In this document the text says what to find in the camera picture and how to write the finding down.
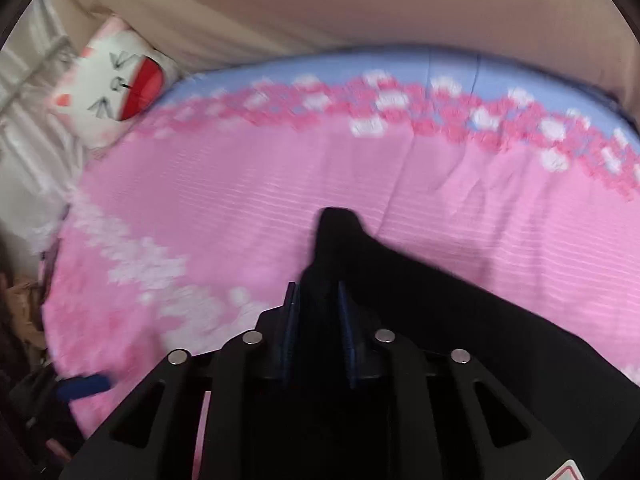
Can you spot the black pants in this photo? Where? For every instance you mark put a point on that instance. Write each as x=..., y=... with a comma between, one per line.
x=290, y=418

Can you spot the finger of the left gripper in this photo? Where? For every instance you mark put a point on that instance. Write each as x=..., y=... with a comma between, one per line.
x=80, y=387

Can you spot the pink rose bedsheet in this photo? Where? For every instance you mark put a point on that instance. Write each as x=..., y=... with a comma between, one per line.
x=516, y=182

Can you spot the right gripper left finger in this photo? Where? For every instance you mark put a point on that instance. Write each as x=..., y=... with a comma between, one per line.
x=152, y=434

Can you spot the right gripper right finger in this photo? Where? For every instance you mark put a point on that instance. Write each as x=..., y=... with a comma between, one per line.
x=425, y=405

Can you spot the white satin curtain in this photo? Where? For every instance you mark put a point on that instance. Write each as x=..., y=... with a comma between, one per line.
x=41, y=160

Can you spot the white cat face pillow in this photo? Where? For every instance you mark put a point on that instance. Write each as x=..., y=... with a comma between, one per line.
x=116, y=78

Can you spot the beige bed headboard cover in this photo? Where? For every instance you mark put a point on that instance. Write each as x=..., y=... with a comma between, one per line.
x=588, y=40

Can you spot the tan cloth on floor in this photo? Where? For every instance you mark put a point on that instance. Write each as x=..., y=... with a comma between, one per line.
x=24, y=301

